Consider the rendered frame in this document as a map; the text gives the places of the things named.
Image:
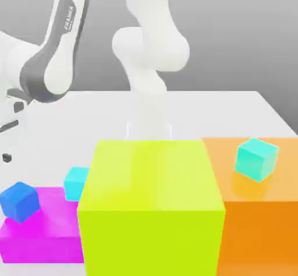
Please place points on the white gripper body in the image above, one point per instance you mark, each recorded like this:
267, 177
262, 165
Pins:
9, 126

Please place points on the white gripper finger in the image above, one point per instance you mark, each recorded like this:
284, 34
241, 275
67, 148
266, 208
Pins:
6, 158

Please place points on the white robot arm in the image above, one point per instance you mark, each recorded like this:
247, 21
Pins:
151, 47

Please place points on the small blue cube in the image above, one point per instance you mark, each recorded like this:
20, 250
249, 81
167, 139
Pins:
19, 202

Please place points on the small cyan cube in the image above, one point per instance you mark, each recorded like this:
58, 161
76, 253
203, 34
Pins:
74, 185

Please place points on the small turquoise cube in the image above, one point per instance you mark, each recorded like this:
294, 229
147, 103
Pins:
255, 160

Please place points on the large magenta box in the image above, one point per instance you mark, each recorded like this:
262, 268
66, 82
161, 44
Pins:
44, 234

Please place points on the large yellow-green box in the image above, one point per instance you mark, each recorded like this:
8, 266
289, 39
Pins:
151, 210

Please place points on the large orange box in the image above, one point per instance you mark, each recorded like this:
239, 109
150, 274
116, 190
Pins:
260, 234

